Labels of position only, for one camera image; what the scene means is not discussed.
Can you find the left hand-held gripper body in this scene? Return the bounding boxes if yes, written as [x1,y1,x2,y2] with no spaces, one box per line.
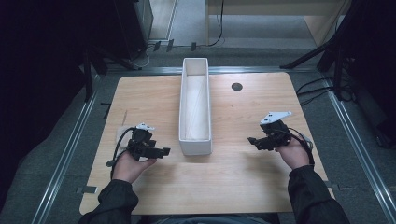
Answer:
[125,122,158,161]

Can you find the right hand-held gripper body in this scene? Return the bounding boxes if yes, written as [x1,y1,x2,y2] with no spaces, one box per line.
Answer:
[259,110,293,152]

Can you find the person's left hand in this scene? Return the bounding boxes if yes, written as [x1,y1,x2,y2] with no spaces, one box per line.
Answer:
[111,149,158,185]

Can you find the person's right hand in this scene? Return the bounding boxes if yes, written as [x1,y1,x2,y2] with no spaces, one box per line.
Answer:
[275,136,311,171]

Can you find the long white box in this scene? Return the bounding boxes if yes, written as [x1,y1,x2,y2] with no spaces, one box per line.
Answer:
[177,57,213,157]

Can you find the grey tape strip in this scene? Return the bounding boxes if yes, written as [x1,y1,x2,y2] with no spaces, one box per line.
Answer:
[76,185,99,195]

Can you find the black tripod stand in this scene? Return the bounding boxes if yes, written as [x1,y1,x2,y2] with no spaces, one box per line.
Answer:
[279,0,362,102]

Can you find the black cabinet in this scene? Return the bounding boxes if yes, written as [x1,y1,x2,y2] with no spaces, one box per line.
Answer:
[113,0,154,62]

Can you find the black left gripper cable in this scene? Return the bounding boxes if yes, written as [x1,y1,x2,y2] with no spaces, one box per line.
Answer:
[106,126,137,180]

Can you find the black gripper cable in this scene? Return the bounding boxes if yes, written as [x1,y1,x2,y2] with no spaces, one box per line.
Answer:
[106,126,137,180]
[287,126,316,167]

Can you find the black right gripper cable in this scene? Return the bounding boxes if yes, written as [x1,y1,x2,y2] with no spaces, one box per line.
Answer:
[287,126,316,167]

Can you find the black floor cables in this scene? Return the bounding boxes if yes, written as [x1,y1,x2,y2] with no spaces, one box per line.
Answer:
[295,77,356,107]

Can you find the metal floor rail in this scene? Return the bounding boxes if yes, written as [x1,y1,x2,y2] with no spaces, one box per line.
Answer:
[106,65,319,76]
[321,76,396,224]
[30,74,102,224]

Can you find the white floor cable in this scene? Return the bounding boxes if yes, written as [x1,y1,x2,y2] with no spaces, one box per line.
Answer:
[129,43,158,70]

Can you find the black hanging cable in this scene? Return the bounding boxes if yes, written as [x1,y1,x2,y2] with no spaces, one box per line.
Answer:
[206,0,226,49]

